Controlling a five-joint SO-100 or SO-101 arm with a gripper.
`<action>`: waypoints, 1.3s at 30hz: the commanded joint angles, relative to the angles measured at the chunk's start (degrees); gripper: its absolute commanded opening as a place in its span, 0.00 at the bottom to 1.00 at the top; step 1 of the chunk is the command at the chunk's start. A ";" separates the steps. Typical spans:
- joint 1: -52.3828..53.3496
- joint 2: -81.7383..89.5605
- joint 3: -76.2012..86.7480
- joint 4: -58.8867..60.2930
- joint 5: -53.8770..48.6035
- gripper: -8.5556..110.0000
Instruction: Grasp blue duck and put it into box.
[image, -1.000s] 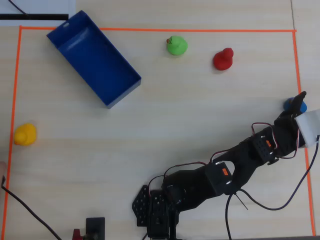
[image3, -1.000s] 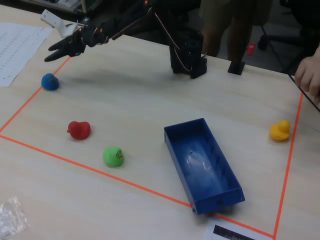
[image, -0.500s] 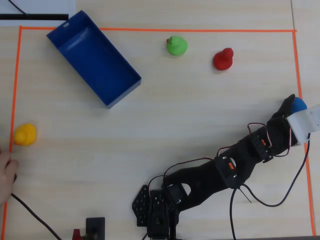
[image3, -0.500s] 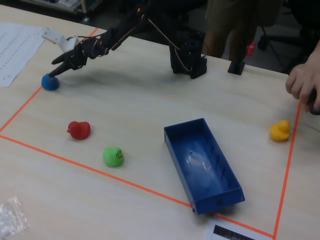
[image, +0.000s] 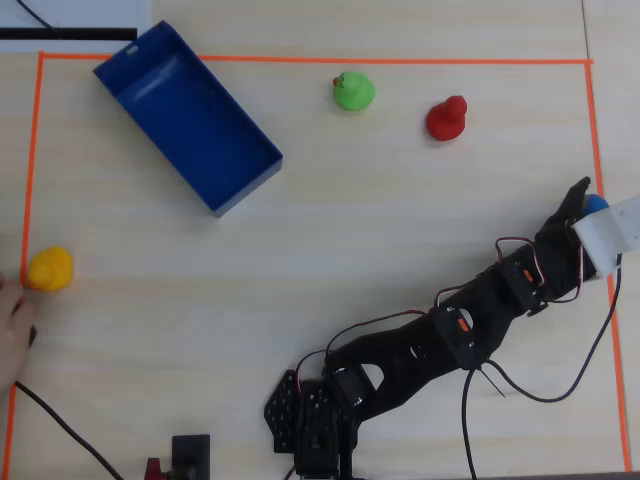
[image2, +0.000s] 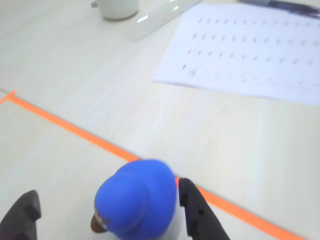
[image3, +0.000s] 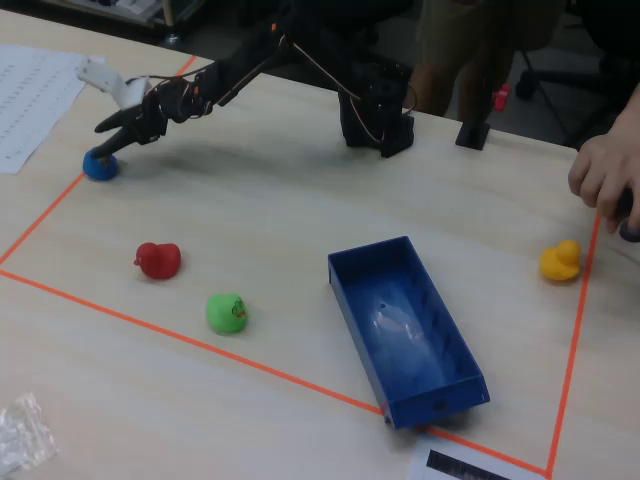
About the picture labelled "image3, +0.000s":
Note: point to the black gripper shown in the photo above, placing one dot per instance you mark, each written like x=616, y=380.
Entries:
x=136, y=127

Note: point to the blue rubber duck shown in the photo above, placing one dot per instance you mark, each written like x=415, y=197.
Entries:
x=102, y=172

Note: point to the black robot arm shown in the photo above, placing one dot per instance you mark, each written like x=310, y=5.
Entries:
x=240, y=75

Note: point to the red rubber duck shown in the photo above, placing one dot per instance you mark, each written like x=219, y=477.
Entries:
x=160, y=262

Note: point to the green rubber duck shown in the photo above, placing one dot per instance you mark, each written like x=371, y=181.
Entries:
x=222, y=315

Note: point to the blue plastic box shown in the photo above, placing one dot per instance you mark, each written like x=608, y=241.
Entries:
x=400, y=320

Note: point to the yellow rubber duck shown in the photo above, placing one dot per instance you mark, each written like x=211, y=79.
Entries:
x=560, y=262

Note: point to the person's bare hand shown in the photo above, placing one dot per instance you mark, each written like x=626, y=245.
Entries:
x=610, y=160

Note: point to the printed white sheet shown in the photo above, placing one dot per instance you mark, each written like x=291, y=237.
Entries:
x=30, y=105

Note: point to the orange tape strip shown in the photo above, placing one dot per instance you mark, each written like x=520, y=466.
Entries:
x=250, y=365
x=45, y=220
x=575, y=340

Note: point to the clear plastic bag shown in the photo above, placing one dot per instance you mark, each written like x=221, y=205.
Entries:
x=22, y=435

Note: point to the black table clamp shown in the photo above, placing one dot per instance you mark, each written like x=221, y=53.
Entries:
x=473, y=134

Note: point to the person in khaki shorts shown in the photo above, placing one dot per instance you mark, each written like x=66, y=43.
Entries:
x=480, y=45

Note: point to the black office chair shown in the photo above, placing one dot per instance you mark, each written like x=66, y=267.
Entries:
x=565, y=85

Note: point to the white paper with black bar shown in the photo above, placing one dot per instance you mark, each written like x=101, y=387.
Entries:
x=450, y=462

